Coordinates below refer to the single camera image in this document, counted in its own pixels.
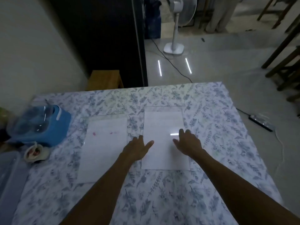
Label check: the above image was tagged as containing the wooden stool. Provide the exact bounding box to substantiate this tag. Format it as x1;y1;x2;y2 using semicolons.
86;70;124;91

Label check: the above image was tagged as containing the clean glossy white sheet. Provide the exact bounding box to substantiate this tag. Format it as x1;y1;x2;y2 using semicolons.
141;106;190;171

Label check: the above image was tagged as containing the small white bowl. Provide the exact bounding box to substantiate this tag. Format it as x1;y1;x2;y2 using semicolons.
23;142;50;163

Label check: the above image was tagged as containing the person's right hand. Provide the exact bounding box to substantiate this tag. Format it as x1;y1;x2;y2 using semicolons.
173;129;204;159

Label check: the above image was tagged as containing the floral blue white tablecloth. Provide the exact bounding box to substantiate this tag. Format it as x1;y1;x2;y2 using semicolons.
12;82;285;225

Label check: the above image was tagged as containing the dark wooden chair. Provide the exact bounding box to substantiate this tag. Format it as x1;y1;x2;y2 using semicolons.
261;21;300;102
257;0;300;30

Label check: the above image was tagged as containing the white standing fan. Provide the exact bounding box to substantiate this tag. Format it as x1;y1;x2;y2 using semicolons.
163;0;197;55

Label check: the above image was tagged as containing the dark blue bin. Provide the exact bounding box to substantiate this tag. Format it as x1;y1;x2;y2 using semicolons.
144;0;162;40

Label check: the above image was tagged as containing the person's left forearm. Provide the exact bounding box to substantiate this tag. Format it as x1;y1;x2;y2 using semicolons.
59;154;142;225

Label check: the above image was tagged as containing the person's left hand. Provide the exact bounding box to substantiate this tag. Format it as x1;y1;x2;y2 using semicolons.
121;135;154;162

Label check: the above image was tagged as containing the white cable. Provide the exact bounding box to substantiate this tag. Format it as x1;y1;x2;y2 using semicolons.
272;128;286;163

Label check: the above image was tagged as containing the black power strip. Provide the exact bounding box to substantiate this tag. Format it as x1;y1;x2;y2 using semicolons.
248;114;275;132

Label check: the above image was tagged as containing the white sheet with red stains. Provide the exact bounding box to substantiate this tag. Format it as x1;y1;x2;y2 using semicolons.
76;113;128;184

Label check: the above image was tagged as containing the tall black cabinet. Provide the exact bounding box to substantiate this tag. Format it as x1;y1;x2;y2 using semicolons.
46;0;149;88

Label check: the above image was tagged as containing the blue appliance with clear lid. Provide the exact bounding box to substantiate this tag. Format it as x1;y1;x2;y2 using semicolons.
6;104;72;148

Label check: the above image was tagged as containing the person's right forearm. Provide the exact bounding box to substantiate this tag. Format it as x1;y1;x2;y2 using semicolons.
190;149;300;225

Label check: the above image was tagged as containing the clear plastic storage box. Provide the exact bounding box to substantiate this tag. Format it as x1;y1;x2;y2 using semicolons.
0;151;31;225

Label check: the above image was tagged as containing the black floor cable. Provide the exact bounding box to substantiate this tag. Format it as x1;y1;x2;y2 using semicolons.
150;38;193;84

